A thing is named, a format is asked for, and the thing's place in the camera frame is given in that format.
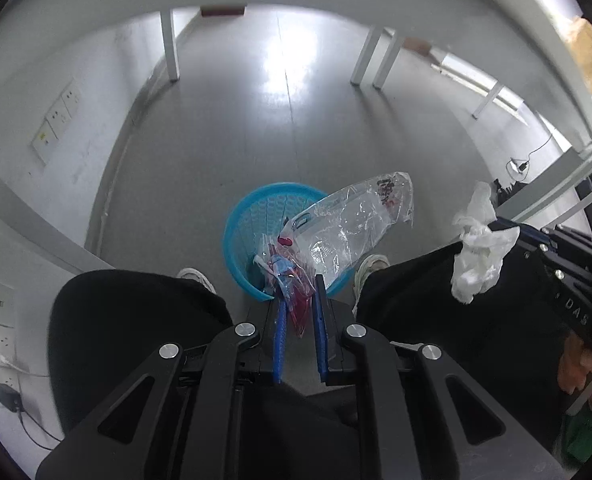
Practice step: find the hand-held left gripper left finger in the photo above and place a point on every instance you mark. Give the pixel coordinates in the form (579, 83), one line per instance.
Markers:
(278, 330)

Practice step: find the white tissue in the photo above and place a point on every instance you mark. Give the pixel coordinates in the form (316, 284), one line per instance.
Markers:
(476, 260)

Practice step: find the person's right hand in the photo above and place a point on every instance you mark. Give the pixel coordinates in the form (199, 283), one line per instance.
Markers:
(573, 370)

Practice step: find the white table leg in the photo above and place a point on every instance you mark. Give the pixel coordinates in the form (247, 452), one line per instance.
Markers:
(170, 45)
(366, 55)
(388, 60)
(488, 100)

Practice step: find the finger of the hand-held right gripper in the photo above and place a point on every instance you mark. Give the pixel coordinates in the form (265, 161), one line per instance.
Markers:
(543, 255)
(531, 232)

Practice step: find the person's right leg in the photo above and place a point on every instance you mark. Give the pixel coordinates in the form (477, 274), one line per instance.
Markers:
(426, 310)

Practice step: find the black power adapter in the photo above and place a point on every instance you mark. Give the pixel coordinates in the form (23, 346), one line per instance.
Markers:
(8, 397)

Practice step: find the person's shoe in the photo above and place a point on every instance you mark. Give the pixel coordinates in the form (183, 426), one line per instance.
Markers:
(371, 267)
(196, 277)

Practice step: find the person's leg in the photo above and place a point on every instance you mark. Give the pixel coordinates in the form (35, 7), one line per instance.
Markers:
(126, 310)
(426, 310)

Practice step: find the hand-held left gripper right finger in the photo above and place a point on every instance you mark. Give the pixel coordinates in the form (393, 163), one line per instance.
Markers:
(320, 330)

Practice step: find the person's right shoe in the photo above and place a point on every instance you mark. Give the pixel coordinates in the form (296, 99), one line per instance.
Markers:
(371, 267)

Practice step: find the brown paper package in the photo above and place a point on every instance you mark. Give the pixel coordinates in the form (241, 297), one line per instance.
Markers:
(588, 52)

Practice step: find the person's left shoe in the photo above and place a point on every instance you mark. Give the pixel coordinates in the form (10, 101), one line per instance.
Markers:
(196, 277)

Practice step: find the clear zip bag red print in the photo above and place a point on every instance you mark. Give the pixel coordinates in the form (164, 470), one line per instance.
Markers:
(356, 220)

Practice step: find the blue plastic trash bin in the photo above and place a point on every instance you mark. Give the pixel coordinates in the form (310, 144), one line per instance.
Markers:
(256, 210)

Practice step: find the person's left leg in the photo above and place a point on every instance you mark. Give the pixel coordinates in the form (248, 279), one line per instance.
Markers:
(126, 310)

